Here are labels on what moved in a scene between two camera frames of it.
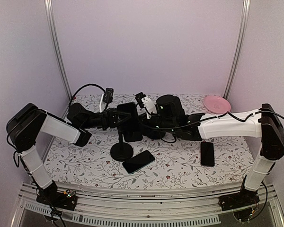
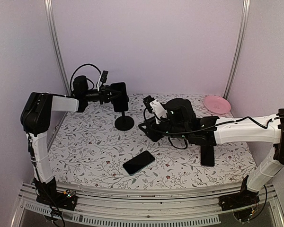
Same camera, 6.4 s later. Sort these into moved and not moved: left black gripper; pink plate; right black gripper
Moved: left black gripper
Not moved: pink plate; right black gripper
